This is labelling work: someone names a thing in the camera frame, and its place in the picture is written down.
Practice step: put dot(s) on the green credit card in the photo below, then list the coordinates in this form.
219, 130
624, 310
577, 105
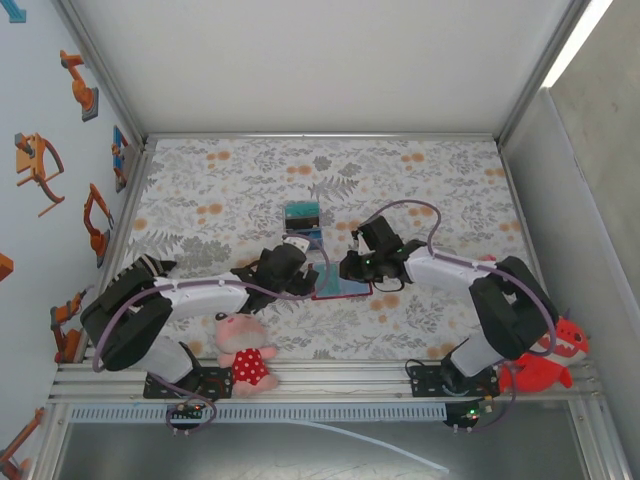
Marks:
332, 282

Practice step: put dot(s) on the red and blue book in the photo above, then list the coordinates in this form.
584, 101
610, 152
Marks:
357, 290

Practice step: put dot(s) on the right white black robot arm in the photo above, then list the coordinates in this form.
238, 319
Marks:
440, 270

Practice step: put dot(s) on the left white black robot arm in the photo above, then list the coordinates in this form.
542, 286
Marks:
210, 295

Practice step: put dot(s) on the blue patterned card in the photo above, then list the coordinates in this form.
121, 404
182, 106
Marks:
305, 240

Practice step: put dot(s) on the dark teal card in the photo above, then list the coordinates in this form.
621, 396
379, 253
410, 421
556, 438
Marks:
302, 217

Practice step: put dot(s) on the floral table mat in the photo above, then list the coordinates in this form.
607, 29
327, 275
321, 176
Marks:
350, 325

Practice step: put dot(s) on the pink plush polka-dot dress toy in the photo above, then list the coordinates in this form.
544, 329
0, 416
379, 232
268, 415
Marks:
247, 367

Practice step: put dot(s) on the small pink toy figure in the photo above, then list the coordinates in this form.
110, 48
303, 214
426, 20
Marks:
488, 258

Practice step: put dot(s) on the black white striped sock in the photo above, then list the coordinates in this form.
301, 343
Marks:
155, 264

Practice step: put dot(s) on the small green circuit board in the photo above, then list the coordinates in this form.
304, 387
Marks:
187, 411

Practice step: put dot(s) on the thin white tube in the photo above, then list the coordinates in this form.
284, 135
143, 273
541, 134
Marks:
390, 445

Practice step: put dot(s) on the red plush monster toy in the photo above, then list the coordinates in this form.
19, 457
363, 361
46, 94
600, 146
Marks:
545, 365

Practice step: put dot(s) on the wide aluminium base rail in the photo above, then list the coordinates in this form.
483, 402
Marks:
340, 382

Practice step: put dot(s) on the aluminium frame rail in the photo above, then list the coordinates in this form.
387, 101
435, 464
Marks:
325, 135
122, 225
529, 225

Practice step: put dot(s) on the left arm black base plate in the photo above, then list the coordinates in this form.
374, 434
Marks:
220, 375

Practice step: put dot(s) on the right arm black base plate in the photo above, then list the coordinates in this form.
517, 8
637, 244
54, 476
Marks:
422, 382

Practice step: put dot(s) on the blue orange gantry wall sticker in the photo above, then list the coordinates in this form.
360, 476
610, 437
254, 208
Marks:
119, 150

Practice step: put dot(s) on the aluminium frame upright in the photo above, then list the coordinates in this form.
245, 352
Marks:
103, 70
540, 70

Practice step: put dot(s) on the orange claw gripper wall sticker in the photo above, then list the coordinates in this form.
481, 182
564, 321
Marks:
32, 160

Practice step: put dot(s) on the orange block wall sticker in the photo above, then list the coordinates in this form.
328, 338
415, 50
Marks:
5, 267

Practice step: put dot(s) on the aluminium frame leg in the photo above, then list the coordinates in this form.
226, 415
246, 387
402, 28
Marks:
50, 445
600, 450

